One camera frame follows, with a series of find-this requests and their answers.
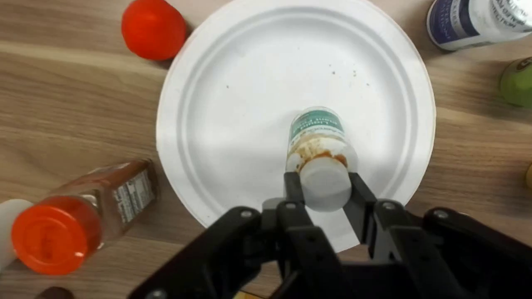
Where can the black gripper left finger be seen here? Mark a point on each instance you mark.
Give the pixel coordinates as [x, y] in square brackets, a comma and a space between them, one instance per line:
[293, 188]

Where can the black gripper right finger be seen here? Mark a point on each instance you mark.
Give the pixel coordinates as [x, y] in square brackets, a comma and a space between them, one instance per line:
[359, 193]

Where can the small white teal-label bottle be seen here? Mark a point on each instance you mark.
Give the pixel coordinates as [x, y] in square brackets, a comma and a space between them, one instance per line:
[321, 159]

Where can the green Play-Doh tub teal lid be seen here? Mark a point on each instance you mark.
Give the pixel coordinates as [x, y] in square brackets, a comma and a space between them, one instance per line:
[517, 85]

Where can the white blue-label pill bottle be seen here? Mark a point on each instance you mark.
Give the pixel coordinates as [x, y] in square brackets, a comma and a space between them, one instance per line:
[471, 21]

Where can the orange-capped brown spice jar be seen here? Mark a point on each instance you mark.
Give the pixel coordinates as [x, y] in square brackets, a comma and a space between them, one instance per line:
[67, 226]

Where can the white paper plate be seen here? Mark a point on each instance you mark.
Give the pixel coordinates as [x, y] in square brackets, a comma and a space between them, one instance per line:
[250, 83]

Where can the red ball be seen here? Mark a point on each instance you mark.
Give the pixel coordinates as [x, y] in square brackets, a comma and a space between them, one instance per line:
[153, 26]

